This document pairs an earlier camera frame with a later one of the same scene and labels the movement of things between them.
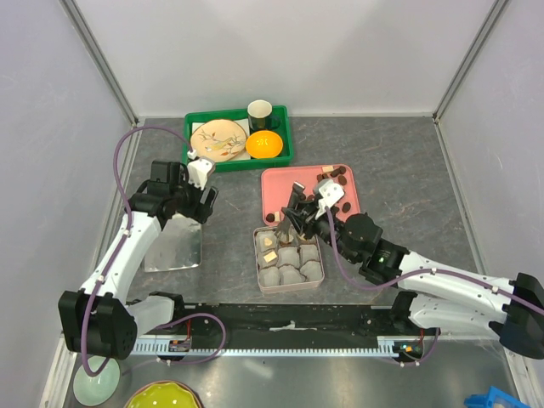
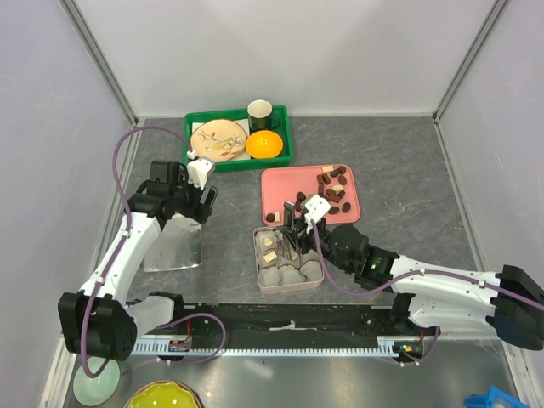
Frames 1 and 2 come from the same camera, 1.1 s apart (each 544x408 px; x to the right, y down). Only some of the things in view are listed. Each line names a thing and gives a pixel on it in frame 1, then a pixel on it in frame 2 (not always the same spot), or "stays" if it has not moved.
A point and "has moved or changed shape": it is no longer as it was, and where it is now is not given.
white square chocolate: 270,257 stays
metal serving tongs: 284,230 has moved or changed shape
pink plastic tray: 277,184 stays
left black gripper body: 188,198 stays
